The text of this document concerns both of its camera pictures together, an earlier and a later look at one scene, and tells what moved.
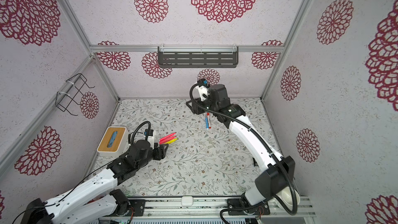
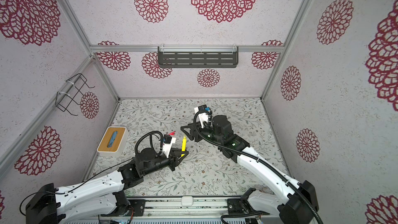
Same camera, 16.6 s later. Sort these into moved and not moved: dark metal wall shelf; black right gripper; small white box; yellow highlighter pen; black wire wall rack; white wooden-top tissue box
Moved: black right gripper; yellow highlighter pen
Not moved: white wooden-top tissue box; dark metal wall shelf; small white box; black wire wall rack
